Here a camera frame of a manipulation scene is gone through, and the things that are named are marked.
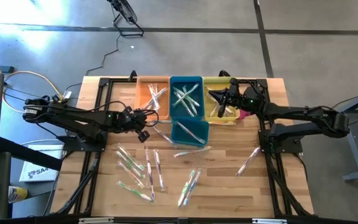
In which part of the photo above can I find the large teal plastic bin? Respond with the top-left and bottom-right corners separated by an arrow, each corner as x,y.
168,75 -> 205,121

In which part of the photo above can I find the orange toothbrush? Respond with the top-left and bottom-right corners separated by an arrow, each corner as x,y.
172,145 -> 213,158

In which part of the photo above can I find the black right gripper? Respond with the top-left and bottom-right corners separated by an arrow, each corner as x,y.
208,79 -> 254,108

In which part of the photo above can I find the yellow plastic bin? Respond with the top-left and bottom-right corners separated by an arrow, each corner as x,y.
202,76 -> 241,122

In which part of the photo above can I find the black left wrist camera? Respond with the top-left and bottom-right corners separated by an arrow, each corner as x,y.
137,129 -> 151,144

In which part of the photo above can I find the red toothbrush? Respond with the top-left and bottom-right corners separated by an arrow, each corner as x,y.
117,161 -> 145,189
175,120 -> 206,146

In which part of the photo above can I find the small teal plastic bin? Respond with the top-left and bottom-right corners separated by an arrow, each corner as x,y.
170,119 -> 210,147

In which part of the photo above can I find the magenta cloth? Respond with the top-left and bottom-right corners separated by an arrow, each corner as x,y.
237,108 -> 252,121

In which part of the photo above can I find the black floor fan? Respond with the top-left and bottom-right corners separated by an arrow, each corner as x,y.
106,0 -> 145,37

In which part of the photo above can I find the orange plastic bin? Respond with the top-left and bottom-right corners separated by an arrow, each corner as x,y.
135,76 -> 171,121

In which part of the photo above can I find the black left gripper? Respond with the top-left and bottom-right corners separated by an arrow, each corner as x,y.
116,106 -> 152,134

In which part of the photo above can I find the yellow floor cable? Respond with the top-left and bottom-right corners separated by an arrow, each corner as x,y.
1,70 -> 65,111

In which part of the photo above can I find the yellow cable plug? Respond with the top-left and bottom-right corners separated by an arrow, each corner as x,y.
50,90 -> 73,104

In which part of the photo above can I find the silver table bracket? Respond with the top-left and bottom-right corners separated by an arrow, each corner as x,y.
252,218 -> 288,224
78,217 -> 114,224

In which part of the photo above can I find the white printed box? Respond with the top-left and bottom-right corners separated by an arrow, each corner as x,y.
19,144 -> 65,183

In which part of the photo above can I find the black fan cable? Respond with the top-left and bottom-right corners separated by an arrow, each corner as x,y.
65,34 -> 121,91

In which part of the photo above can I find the yellow white can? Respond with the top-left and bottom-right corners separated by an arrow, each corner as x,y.
7,185 -> 29,204

